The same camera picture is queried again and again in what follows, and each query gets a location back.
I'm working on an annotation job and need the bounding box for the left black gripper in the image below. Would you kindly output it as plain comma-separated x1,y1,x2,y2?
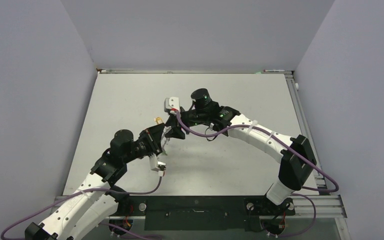
123,122,165,164

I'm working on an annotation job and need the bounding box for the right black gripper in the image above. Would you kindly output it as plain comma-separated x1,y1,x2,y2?
165,106,209,139

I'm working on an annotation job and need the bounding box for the yellow key tag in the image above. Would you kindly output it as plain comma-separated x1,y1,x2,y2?
154,117,164,125

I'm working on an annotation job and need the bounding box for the large metal ring disc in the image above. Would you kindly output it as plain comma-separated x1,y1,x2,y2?
161,127,171,156

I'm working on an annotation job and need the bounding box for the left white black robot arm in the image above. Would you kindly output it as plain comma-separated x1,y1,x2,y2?
24,123,166,240

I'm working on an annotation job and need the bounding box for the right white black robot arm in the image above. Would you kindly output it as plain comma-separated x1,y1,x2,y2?
164,88,317,214

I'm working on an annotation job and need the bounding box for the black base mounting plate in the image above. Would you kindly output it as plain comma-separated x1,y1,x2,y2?
108,195,296,232

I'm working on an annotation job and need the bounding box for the red white marker pen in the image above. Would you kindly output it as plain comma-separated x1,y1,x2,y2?
263,69,286,73

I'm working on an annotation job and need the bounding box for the aluminium rail back edge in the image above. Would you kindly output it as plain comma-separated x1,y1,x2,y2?
96,68,293,75

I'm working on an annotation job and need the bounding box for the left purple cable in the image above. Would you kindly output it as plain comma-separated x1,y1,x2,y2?
0,175,164,240

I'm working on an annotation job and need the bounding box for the purple cable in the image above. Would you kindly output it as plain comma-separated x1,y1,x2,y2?
175,110,340,239
0,175,164,240

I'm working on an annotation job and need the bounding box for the aluminium frame rail right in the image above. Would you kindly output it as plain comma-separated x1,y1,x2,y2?
284,71,331,196

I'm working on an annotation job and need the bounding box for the aluminium frame rail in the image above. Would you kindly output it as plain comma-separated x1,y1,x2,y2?
284,71,331,196
48,194,348,220

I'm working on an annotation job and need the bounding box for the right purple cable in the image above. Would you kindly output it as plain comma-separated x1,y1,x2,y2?
175,110,340,239

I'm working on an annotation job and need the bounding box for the aluminium frame rail front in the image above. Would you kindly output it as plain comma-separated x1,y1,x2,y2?
48,194,348,220

